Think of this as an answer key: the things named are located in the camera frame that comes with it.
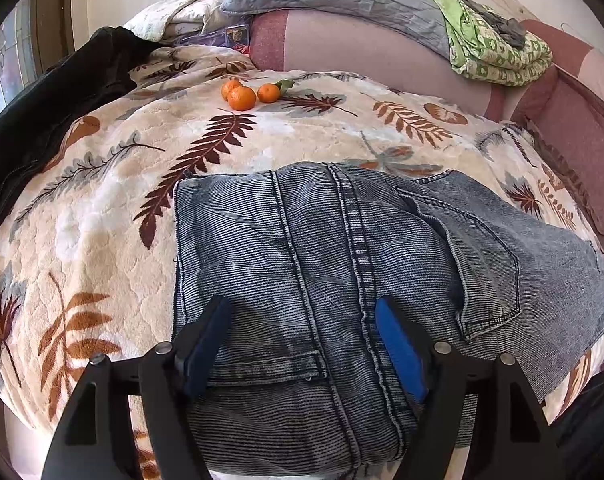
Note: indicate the green patterned cloth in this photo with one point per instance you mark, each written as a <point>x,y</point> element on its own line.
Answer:
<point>487,57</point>

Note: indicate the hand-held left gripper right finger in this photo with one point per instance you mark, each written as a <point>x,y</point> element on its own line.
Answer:
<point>402,350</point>

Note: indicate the leaf print fleece blanket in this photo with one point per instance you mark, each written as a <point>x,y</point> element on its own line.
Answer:
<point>106,240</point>

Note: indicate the white patterned cloth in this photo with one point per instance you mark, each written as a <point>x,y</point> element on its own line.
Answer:
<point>181,15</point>

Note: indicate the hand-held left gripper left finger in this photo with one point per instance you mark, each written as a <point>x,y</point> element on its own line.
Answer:
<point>209,350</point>

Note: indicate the black jacket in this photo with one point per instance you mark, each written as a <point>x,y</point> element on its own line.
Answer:
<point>41,110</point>

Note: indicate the dark grey cloth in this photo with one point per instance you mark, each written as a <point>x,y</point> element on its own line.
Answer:
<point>502,27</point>

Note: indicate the purple printed cloth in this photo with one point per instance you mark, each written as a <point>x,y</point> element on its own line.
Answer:
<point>231,36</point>

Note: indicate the orange tangerine with leaf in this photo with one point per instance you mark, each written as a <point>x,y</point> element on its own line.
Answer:
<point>268,93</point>

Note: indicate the pink sofa backrest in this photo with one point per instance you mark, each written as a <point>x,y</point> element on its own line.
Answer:
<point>362,55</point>

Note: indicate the blue denim pants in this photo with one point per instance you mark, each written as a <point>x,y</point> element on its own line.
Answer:
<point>292,240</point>

